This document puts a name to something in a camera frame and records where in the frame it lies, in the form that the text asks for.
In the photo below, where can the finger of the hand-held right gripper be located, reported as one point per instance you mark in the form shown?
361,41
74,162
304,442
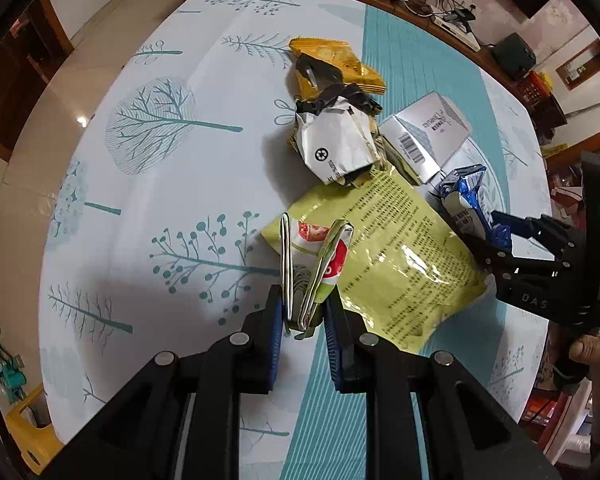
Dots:
507,222
486,256

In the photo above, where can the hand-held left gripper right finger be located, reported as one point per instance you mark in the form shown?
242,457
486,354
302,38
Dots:
334,347

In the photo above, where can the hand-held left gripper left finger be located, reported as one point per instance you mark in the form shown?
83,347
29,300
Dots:
276,335

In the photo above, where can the blue and white snack packet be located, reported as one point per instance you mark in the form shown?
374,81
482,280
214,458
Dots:
462,195

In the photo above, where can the red green wrapper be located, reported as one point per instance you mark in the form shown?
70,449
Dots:
330,260

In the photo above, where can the person's right hand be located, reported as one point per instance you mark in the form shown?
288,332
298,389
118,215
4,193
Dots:
594,355

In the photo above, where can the yellow-green snack packet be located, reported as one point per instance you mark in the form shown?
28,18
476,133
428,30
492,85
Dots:
405,265

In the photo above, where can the silver cardboard box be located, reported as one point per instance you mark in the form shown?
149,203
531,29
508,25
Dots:
430,130

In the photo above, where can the dark green speaker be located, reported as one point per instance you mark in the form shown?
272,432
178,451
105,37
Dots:
515,54

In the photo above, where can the tree print tablecloth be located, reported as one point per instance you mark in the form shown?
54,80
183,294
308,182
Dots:
155,195

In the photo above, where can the crumpled silver foil wrapper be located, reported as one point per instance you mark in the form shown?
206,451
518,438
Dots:
336,140

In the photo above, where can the white set-top box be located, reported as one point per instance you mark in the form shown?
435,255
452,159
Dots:
455,30

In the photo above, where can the yellow snack wrapper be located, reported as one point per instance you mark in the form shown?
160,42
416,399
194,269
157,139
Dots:
341,57

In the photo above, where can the yellow plastic stool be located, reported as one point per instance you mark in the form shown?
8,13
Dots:
30,432

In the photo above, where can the teal toy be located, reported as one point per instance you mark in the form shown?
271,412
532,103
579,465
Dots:
4,365

